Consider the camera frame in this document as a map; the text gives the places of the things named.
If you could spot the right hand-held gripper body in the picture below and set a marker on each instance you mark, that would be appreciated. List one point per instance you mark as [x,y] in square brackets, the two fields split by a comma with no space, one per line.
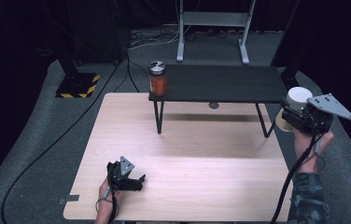
[320,116]

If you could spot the black shelf with hairpin legs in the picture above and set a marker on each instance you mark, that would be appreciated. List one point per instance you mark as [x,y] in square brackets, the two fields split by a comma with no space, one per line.
[220,82]

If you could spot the black metal stand post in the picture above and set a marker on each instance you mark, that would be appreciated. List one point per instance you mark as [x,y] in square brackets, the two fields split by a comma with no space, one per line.
[289,77]

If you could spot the glass jar with red powder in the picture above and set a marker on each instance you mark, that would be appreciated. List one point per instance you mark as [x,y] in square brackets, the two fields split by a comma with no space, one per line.
[158,84]

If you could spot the grey metal stand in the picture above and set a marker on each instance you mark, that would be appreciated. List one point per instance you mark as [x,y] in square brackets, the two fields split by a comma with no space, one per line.
[214,19]

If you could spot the grey round table grommet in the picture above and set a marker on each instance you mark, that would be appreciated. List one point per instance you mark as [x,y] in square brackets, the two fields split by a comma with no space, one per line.
[214,105]

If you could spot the person's right hand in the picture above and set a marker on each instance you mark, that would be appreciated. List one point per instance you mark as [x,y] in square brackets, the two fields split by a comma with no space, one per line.
[307,149]

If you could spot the black stand with striped base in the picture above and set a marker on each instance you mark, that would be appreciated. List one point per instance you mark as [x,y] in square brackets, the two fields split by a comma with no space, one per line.
[77,85]

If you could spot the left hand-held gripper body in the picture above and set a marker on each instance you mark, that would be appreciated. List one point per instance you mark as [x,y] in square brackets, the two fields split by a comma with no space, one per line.
[122,177]

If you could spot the grey tape strip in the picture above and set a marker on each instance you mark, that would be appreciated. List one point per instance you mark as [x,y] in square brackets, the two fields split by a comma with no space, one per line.
[69,199]

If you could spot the person's left hand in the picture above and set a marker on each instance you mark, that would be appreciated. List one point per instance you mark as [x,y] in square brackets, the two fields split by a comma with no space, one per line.
[106,202]

